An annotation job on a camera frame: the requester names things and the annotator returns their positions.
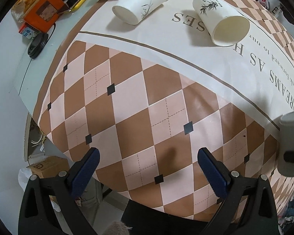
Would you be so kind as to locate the small blue white packet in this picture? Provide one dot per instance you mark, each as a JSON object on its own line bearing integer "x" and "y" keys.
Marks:
{"x": 28, "y": 31}

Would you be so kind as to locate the cardboard box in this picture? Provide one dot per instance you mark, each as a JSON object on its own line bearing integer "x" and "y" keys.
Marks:
{"x": 49, "y": 167}

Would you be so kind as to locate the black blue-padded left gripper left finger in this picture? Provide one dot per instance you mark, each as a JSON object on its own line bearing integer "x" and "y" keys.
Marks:
{"x": 37, "y": 215}

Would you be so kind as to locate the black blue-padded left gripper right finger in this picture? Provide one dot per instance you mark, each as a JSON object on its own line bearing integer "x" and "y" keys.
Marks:
{"x": 248, "y": 205}

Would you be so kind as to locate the yellow snack bag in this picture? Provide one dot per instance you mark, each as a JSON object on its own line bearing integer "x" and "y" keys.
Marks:
{"x": 21, "y": 8}

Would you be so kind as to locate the white paper cup lying open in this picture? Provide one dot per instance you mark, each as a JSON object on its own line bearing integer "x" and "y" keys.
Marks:
{"x": 224, "y": 23}

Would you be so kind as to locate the orange box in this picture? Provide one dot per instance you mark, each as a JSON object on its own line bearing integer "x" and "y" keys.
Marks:
{"x": 44, "y": 13}

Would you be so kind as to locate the grey plastic mug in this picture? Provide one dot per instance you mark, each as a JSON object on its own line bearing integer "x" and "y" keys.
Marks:
{"x": 286, "y": 152}

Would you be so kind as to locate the checkered printed tablecloth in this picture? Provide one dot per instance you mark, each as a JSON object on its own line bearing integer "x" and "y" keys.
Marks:
{"x": 150, "y": 96}

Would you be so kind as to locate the black round disc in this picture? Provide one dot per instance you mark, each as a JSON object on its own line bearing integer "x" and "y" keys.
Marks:
{"x": 37, "y": 45}

